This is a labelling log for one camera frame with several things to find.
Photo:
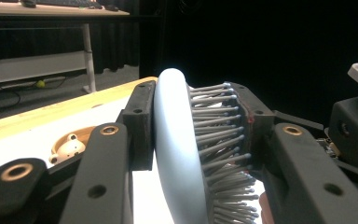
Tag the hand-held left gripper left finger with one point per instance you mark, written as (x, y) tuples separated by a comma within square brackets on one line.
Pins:
[(140, 130)]

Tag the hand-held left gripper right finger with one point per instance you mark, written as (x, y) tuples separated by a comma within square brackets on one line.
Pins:
[(258, 124)]

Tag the light blue hairbrush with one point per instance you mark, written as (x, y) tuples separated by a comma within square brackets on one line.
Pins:
[(177, 149)]

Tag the yellow pouch-shaped holder with bear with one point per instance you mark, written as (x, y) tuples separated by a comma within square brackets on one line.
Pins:
[(70, 146)]

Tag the small yellow ball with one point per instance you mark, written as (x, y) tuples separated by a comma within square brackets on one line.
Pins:
[(40, 84)]

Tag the black keyboard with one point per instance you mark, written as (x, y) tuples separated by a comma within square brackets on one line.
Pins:
[(70, 3)]

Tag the black computer mouse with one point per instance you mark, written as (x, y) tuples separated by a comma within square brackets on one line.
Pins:
[(28, 3)]

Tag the desk with white metal frame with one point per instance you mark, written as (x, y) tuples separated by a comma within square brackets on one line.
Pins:
[(34, 67)]

